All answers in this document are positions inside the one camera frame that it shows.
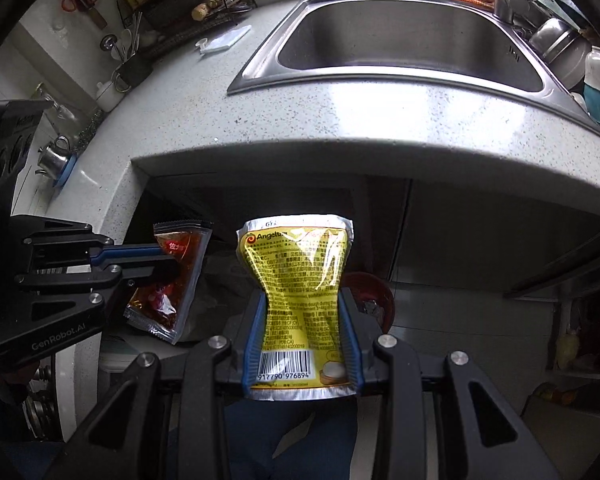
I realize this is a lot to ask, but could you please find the ginger root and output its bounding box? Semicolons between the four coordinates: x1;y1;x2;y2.
191;0;236;22

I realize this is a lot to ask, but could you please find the black wire rack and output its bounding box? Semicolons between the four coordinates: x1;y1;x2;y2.
116;0;258;46

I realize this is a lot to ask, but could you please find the clear glass bottle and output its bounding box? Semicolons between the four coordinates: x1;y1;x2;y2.
30;82;81;133

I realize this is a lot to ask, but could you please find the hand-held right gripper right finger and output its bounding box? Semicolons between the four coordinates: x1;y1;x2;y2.
337;287;563;480

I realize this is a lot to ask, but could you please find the person's leg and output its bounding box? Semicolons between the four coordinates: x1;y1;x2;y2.
165;395;361;480

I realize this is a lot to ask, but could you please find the white waffle cloth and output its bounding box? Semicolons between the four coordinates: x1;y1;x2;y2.
200;24;253;56

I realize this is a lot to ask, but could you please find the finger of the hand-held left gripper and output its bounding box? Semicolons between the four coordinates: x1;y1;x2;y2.
14;254;183;295
10;215;181;266

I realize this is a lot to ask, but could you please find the steel wool scrubber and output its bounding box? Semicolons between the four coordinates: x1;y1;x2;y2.
75;107;105;148

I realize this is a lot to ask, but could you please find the blue plastic dish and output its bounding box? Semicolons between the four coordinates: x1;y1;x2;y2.
52;155;78;188

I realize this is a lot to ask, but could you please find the dark utensil mug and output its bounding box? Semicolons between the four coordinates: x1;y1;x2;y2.
115;52;153;90

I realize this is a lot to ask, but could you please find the black gas stove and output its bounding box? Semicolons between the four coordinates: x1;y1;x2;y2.
22;360;63;441

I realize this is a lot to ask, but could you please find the white lidded jar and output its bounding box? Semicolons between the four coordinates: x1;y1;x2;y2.
95;80;126;113

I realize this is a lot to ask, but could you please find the red sauce packet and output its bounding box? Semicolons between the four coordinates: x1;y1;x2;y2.
123;220;214;345

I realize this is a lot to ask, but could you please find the yellow foil packet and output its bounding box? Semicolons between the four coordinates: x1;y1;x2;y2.
236;215;365;402

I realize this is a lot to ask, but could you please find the storage shelf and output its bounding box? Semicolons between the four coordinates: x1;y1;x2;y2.
545;285;600;381

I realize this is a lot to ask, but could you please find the small steel pot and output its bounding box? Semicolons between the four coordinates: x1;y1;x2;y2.
34;135;76;181

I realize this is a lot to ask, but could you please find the stainless steel sink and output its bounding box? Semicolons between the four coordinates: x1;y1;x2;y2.
227;0;588;116

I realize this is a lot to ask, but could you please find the metal strainer ladle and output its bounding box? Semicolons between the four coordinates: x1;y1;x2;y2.
99;33;123;61

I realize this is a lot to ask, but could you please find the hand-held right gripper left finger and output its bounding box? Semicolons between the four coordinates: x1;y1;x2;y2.
55;292;268;480

